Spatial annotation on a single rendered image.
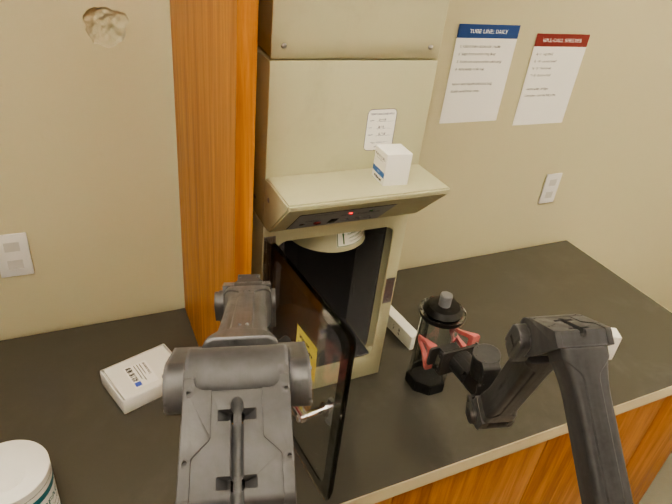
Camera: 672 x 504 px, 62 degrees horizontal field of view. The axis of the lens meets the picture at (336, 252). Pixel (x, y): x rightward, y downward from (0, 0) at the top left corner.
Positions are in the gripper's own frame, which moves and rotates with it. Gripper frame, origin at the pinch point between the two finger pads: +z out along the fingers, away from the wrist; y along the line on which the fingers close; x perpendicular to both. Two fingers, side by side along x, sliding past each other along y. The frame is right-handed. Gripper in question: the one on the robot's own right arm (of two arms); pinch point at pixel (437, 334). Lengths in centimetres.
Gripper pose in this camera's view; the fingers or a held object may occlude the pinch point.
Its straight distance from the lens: 135.8
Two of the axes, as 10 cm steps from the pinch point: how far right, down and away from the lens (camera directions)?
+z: -4.1, -5.2, 7.5
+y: -9.1, 1.4, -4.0
